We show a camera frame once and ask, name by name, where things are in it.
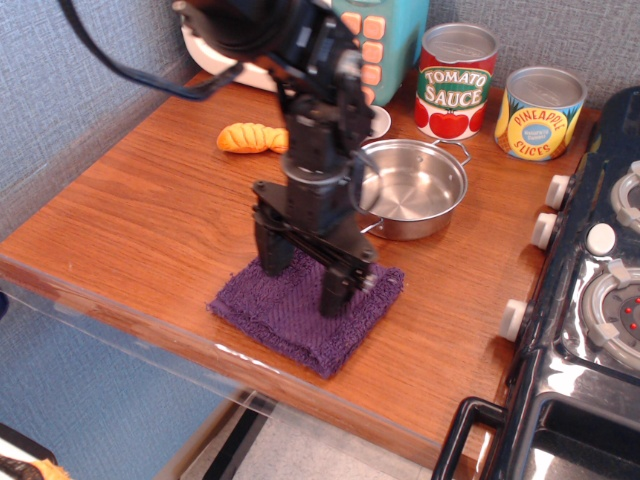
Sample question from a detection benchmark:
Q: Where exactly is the black cable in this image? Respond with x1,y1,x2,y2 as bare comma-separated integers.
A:
58,0,246,102

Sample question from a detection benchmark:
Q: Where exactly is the silver metal pot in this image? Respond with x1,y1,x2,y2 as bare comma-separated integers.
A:
358,139,471,241

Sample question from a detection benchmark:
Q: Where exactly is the orange plush toy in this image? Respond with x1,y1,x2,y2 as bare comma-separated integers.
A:
216,123,289,154

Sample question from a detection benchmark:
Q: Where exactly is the black toy stove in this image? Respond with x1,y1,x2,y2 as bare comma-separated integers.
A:
433,87,639,479

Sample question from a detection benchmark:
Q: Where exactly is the white stove knob top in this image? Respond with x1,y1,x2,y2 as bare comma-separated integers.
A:
545,175,571,210

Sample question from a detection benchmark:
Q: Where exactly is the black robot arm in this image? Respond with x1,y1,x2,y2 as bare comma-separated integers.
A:
172,1,377,317

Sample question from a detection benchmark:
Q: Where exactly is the white stove knob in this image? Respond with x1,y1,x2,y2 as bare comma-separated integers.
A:
545,175,571,210
499,299,528,342
530,213,557,250

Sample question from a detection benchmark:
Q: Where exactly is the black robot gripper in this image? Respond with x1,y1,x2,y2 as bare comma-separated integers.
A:
253,149,377,317

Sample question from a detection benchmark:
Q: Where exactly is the teal toy microwave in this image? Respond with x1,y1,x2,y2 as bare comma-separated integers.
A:
181,1,429,107

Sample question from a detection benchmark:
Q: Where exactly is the white stove knob bottom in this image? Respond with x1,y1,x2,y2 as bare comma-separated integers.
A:
499,299,528,342

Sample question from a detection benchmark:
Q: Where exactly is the purple cloth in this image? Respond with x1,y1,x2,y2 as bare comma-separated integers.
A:
207,251,404,378

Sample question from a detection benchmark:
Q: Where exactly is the pineapple slices can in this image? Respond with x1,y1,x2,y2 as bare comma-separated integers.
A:
494,66,587,162

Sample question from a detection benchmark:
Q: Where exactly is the white stove knob middle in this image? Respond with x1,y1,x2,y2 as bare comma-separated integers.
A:
530,213,557,250

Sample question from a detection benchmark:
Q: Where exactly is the tomato sauce can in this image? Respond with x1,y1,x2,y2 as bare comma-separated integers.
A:
414,23,498,140

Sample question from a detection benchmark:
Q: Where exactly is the white teal plastic spoon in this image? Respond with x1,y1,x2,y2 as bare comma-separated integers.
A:
368,105,391,139

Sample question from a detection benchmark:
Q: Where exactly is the orange object bottom left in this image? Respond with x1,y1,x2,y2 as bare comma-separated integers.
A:
31,459,71,480

